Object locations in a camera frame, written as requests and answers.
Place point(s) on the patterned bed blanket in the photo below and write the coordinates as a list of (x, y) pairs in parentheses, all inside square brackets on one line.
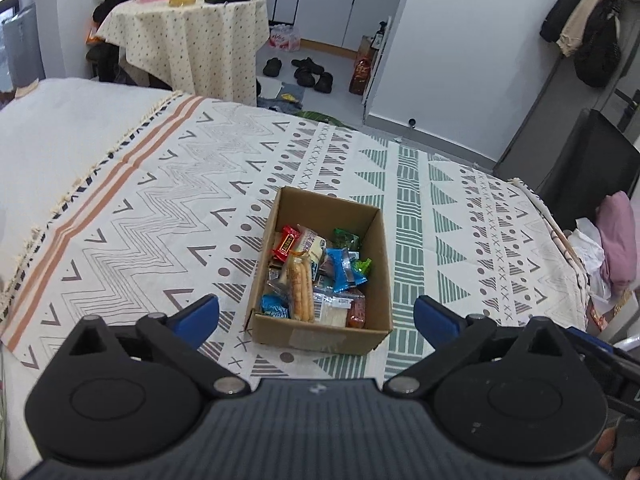
[(150, 200)]

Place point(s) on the black clothing pile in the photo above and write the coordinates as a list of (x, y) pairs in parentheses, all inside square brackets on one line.
[(107, 10)]

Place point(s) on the dotted cream tablecloth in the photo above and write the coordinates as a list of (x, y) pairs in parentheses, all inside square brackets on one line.
[(190, 50)]

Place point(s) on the pink cloth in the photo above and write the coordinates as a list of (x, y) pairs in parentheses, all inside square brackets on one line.
[(619, 240)]

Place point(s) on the small blue white packet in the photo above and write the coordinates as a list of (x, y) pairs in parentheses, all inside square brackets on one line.
[(275, 306)]

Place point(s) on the white bedsheet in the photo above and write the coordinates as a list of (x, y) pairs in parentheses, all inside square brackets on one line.
[(60, 125)]

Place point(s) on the black slipper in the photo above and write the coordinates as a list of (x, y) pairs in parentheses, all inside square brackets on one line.
[(273, 67), (307, 64), (305, 77), (324, 83)]

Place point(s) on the beige hanging coat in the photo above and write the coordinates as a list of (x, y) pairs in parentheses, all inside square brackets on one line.
[(585, 15)]

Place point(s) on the black spray bottle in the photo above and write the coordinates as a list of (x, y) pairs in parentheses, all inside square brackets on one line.
[(381, 40)]

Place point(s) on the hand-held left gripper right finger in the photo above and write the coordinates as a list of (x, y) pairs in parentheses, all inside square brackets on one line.
[(435, 320)]

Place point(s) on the black hanging coat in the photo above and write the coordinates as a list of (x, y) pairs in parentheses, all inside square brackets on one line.
[(565, 0)]

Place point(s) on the white plastic bag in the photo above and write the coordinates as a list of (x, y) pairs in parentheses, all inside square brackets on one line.
[(590, 260)]

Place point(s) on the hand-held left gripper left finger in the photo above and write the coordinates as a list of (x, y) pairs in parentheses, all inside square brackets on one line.
[(197, 317)]

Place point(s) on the blue denim cloth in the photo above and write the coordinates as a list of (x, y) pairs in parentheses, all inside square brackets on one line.
[(282, 95)]

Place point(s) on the black chair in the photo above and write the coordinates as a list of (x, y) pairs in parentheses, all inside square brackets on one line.
[(585, 170)]

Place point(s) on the orange-red snack packet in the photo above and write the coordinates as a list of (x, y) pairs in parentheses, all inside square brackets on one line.
[(356, 312)]

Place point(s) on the dark green snack packet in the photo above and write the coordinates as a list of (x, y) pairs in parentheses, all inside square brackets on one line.
[(346, 238)]

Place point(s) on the pink water bottle pack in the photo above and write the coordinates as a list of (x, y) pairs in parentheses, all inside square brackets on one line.
[(285, 39)]

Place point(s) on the brown cardboard box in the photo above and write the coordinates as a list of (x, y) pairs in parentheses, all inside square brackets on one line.
[(320, 340)]

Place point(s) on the light green snack packet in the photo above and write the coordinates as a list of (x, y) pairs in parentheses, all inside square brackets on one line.
[(362, 270)]

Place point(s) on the beige snack packet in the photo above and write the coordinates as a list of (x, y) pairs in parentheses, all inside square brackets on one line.
[(312, 245)]

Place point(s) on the person's right hand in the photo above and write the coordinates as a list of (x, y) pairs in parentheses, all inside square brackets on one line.
[(606, 447)]

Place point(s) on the clear white cake packet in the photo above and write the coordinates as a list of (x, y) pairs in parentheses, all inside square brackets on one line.
[(331, 312)]

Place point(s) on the blue snack packet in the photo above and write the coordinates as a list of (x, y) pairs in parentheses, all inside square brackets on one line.
[(342, 267)]

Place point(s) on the red snack packet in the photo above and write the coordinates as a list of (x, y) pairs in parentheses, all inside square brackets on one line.
[(285, 243)]

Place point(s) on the white kitchen cabinet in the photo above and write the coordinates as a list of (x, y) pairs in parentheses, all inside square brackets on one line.
[(325, 7)]

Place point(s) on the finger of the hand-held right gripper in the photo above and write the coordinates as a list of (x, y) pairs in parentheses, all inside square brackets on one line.
[(622, 387), (600, 347)]

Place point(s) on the orange bag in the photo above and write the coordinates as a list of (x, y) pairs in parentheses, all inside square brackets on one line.
[(93, 34)]

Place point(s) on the orange biscuit packet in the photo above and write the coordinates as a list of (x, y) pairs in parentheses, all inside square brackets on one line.
[(300, 290)]

